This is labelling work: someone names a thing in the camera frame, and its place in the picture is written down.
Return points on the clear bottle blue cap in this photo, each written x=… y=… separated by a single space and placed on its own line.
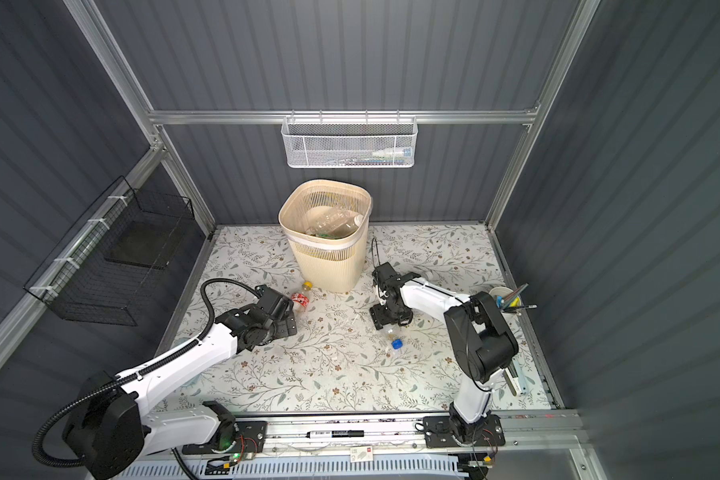
x=394 y=339

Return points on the white tube in basket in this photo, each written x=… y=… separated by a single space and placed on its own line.
x=394 y=153

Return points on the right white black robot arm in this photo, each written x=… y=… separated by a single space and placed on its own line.
x=484 y=346

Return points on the black marker pen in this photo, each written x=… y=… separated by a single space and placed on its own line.
x=325 y=434

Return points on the clear bottle blue label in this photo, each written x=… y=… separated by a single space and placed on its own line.
x=335 y=223

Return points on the white cup with tools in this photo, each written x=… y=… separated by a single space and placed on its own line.
x=510 y=300

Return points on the clear cola bottle yellow cap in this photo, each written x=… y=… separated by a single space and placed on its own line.
x=302 y=298

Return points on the white wire mesh basket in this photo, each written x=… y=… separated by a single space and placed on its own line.
x=347 y=145

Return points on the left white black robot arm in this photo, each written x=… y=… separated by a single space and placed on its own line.
x=114 y=422

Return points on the small white card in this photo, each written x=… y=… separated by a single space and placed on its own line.
x=361 y=454

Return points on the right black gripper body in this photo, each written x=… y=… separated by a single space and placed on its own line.
x=384 y=314

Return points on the black wire mesh basket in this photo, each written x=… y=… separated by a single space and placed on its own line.
x=107 y=272

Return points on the small white device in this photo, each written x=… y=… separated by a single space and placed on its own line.
x=513 y=381

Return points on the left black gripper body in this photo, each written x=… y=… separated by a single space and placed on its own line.
x=282 y=330

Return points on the beige slatted plastic bin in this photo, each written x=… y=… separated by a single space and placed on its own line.
x=331 y=264

